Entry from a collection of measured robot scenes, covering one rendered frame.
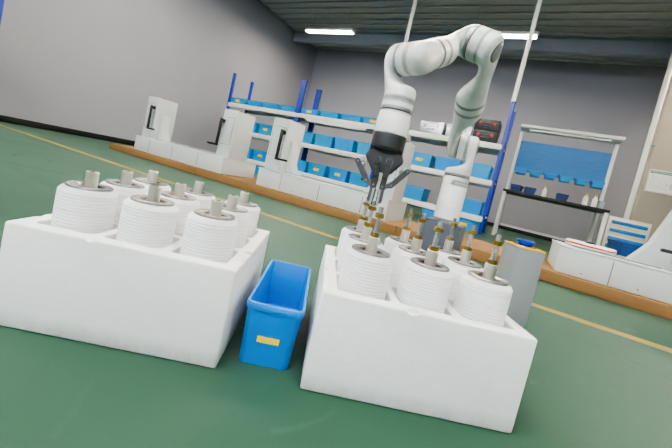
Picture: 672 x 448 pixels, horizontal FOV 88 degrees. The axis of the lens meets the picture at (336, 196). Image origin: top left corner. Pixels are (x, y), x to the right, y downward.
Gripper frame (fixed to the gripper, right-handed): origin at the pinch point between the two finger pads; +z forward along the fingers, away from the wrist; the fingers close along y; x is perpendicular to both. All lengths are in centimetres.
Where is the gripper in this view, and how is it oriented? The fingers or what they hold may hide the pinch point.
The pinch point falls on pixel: (375, 196)
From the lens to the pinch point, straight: 79.0
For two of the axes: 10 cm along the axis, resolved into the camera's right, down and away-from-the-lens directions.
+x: 1.8, -0.3, 9.8
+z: -2.3, 9.7, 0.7
